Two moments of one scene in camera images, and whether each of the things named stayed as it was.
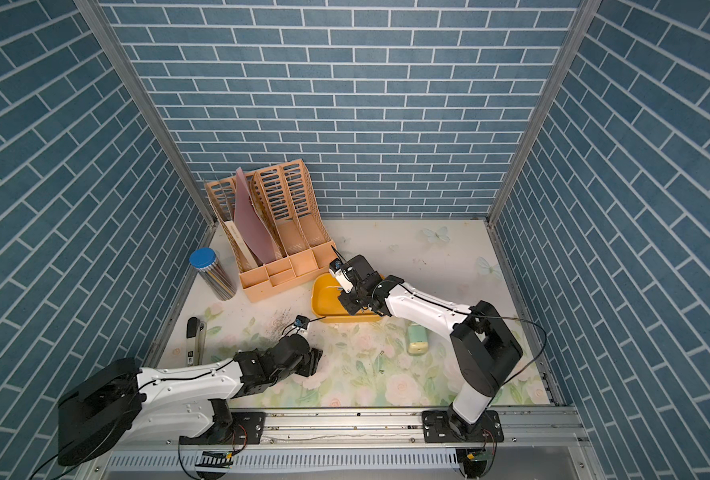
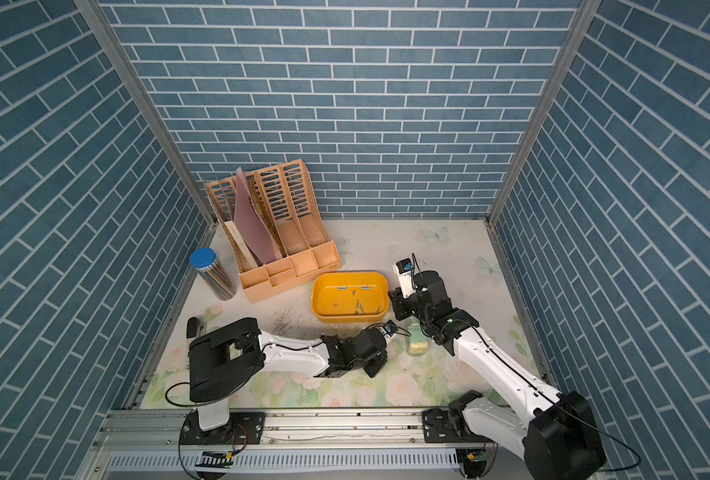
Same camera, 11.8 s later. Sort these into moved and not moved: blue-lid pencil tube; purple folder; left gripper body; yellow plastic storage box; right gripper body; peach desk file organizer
Moved: left gripper body; right gripper body
Not moved: peach desk file organizer; purple folder; blue-lid pencil tube; yellow plastic storage box
